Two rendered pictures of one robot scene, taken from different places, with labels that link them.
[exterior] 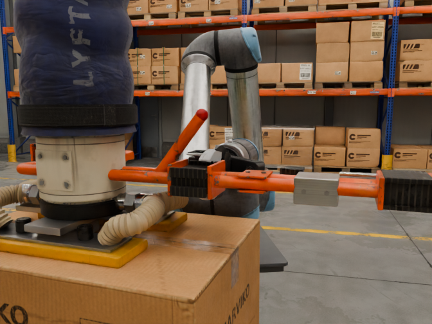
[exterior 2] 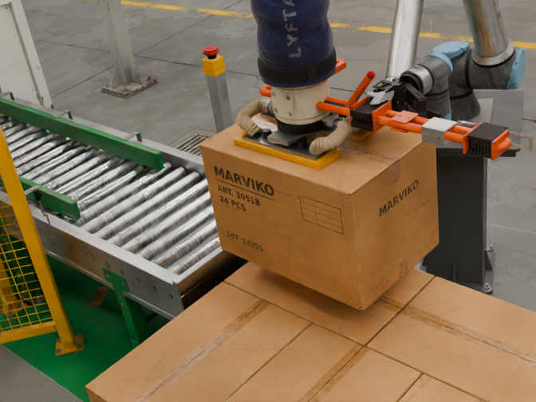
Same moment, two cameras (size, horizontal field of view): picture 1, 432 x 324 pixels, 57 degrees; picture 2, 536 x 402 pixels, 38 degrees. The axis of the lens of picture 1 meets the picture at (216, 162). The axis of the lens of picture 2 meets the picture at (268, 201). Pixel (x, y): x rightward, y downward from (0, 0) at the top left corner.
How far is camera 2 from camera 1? 1.48 m
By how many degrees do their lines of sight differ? 35
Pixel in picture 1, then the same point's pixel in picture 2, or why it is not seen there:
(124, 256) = (322, 163)
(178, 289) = (345, 187)
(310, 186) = (430, 132)
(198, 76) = not seen: outside the picture
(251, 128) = (482, 9)
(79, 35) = (290, 25)
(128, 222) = (325, 143)
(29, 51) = (262, 34)
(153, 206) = (340, 132)
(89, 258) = (304, 162)
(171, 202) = not seen: hidden behind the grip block
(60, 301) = (289, 185)
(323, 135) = not seen: outside the picture
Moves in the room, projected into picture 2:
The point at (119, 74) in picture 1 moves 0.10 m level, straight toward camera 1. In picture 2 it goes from (318, 42) to (313, 57)
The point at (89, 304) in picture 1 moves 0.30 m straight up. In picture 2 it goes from (303, 189) to (290, 89)
